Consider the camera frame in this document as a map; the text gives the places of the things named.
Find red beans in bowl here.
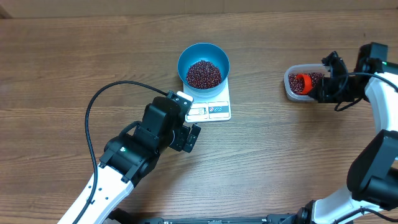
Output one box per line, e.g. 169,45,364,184
186,60,222,90

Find clear plastic food container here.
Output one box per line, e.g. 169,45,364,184
283,63,332,103

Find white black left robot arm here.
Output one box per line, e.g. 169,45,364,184
60,91,200,223

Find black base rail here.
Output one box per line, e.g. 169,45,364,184
103,208,310,224

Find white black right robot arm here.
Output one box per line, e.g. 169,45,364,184
284,42,397,223

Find white digital kitchen scale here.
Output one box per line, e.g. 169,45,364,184
183,78,232,123

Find red scoop with blue handle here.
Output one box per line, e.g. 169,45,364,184
295,73,313,95

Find teal blue bowl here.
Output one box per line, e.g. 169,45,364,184
177,42,230,95

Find red adzuki beans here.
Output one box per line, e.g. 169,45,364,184
288,73,325,95

